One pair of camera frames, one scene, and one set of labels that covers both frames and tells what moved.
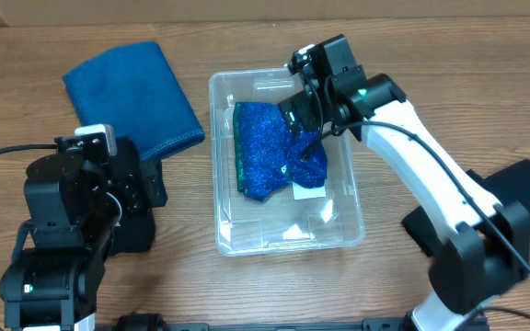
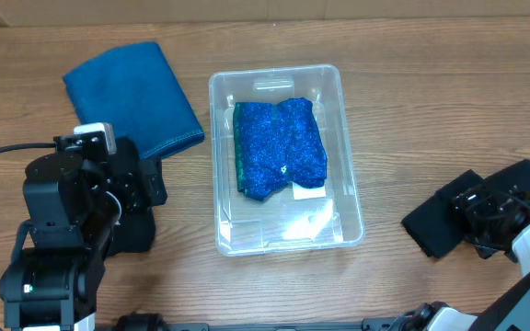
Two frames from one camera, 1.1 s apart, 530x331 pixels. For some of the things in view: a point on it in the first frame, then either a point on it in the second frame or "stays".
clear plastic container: (279, 223) stays
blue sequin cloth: (269, 154) stays
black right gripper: (309, 98) -> (483, 200)
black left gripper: (153, 185) stays
